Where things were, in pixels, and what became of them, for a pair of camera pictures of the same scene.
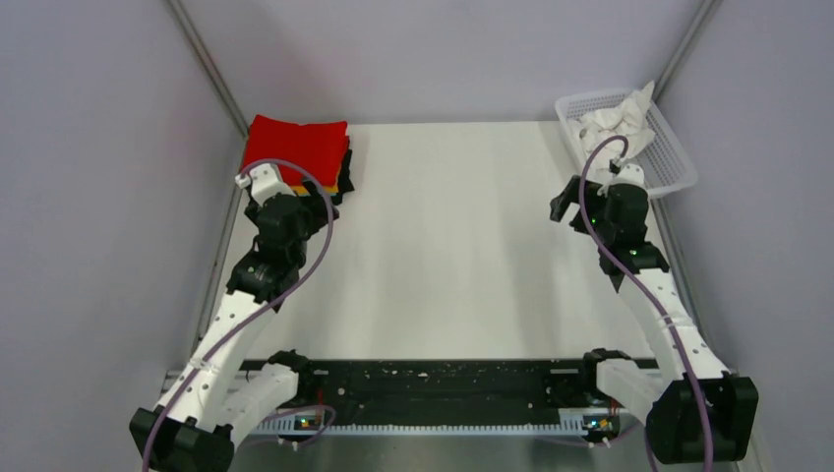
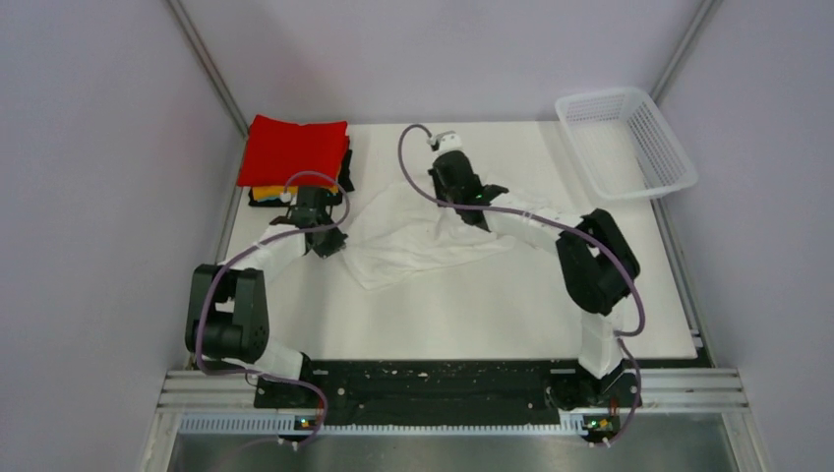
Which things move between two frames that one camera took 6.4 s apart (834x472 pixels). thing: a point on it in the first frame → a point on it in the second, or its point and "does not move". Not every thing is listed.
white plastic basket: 664,164 does not move
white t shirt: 627,120 → 399,236
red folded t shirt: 321,146 does not move
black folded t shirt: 345,183 does not move
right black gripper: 571,194 → 437,181
